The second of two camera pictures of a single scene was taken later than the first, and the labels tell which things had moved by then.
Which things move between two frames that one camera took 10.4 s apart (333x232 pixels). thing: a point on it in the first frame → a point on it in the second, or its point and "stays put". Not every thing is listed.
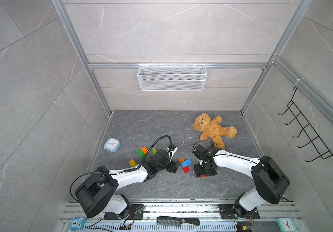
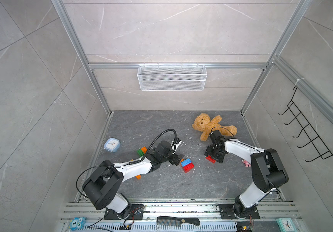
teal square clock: x=286 y=224 stays put
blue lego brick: x=186 y=163 stays put
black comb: x=172 y=221 stays put
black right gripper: x=198 y=171 → x=208 y=152
